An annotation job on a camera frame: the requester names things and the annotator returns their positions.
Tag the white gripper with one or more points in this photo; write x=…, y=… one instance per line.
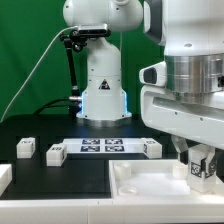
x=203, y=123

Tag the white square tabletop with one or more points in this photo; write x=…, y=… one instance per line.
x=156, y=178

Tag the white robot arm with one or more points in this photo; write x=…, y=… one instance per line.
x=184, y=93

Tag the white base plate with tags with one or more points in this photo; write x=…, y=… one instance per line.
x=103, y=145

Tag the grey camera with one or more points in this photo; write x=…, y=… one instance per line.
x=91, y=31

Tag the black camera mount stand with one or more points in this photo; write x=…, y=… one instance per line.
x=73, y=43

